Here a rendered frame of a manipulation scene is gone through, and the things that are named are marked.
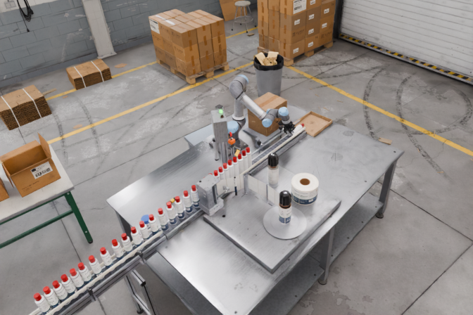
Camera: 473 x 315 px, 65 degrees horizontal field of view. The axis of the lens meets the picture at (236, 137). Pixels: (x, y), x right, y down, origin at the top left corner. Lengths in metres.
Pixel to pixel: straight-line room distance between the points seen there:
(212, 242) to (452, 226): 2.46
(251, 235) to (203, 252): 0.35
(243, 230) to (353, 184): 1.00
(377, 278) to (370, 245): 0.34
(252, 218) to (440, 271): 1.83
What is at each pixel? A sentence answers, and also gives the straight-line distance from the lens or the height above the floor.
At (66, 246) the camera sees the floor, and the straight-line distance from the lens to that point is 4.23.
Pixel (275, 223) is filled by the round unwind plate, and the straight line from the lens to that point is 2.74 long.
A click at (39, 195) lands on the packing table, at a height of 0.78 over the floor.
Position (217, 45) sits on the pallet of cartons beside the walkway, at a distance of 6.45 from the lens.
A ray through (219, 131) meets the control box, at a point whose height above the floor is 1.39.
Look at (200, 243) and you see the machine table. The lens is 2.75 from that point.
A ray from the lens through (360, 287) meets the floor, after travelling 3.58.
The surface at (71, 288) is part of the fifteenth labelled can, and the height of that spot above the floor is 0.98.
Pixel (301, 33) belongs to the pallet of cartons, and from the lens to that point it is 6.69.
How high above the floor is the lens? 2.98
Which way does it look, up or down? 37 degrees down
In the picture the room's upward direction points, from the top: 5 degrees counter-clockwise
